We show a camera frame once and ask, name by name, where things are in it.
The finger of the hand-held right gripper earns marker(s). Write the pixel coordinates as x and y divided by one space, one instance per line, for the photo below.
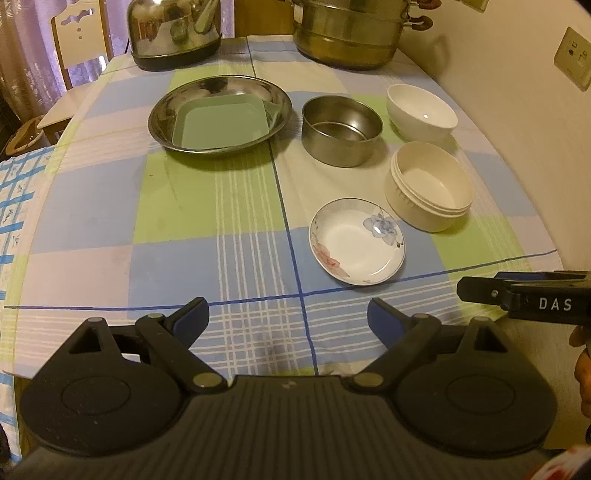
482 291

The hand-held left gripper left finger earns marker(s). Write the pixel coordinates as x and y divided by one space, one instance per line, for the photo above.
195 318

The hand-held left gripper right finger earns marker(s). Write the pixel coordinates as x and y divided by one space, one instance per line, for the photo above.
381 318

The white ribbed plastic bowl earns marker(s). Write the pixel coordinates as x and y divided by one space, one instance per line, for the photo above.
415 213

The steel bowl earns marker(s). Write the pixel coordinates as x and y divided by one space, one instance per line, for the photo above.
332 148

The person's right hand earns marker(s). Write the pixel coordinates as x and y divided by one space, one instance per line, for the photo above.
584 378

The small floral dish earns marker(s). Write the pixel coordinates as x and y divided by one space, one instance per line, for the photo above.
351 240

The checked pastel tablecloth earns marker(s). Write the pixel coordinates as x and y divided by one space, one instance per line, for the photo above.
138 207

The white ceramic bowl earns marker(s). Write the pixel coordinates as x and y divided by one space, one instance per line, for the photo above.
415 125

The blue white checked cloth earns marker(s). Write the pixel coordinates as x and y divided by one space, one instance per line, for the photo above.
14 198

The large round steel plate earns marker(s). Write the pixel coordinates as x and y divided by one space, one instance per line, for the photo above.
207 89

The steel steamer pot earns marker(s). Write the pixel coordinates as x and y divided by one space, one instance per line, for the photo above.
346 41

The steel kettle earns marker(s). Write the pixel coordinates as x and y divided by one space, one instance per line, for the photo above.
175 32

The wooden chair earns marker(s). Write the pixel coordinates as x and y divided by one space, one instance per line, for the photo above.
78 50

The lace curtain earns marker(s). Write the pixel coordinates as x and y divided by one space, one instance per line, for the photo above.
23 46

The beige wall socket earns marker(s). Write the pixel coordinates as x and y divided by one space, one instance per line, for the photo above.
575 57
478 4

